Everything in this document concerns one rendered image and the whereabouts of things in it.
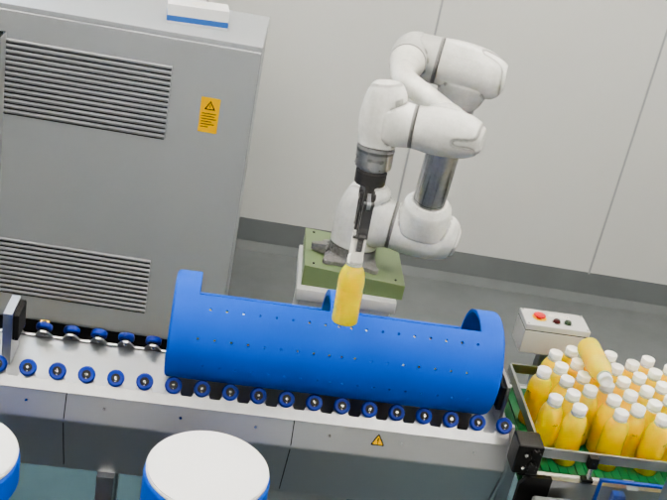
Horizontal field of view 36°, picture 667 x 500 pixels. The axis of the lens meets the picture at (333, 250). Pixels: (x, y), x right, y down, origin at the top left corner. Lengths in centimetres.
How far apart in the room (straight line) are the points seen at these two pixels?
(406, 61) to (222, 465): 114
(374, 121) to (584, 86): 326
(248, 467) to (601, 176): 371
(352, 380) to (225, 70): 173
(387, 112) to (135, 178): 207
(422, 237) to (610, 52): 254
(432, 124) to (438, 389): 75
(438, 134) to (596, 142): 335
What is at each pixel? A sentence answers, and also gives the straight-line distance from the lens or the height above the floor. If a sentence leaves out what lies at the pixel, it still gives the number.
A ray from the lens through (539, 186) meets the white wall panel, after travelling 569.
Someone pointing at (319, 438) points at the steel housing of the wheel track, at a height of 87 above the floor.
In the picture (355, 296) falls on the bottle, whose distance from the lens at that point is 252.
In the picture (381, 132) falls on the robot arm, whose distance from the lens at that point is 237.
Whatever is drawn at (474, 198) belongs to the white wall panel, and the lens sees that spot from 566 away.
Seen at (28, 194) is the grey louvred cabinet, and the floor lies 68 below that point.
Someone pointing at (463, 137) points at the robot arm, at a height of 179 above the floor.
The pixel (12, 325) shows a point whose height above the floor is 105.
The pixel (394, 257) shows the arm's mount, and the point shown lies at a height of 104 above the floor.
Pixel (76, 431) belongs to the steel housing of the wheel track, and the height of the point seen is 80.
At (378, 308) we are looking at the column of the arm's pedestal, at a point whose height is 98.
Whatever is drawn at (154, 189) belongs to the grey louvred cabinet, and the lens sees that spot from 427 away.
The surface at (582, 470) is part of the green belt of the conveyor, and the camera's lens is 294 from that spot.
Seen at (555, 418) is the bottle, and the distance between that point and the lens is 286.
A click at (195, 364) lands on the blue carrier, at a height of 106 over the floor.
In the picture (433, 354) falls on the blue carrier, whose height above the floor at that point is 117.
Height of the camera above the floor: 252
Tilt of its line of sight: 26 degrees down
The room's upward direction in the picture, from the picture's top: 11 degrees clockwise
